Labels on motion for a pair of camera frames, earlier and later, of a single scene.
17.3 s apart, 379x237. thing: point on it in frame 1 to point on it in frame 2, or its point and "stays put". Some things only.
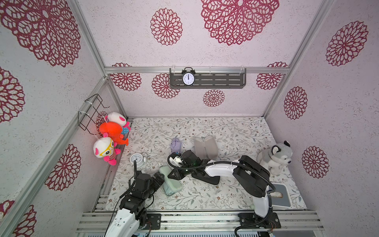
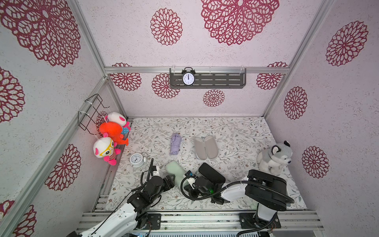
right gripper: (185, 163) to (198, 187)
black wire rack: (92, 106) stays put
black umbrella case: (201, 175) stays put
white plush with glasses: (104, 147) stays put
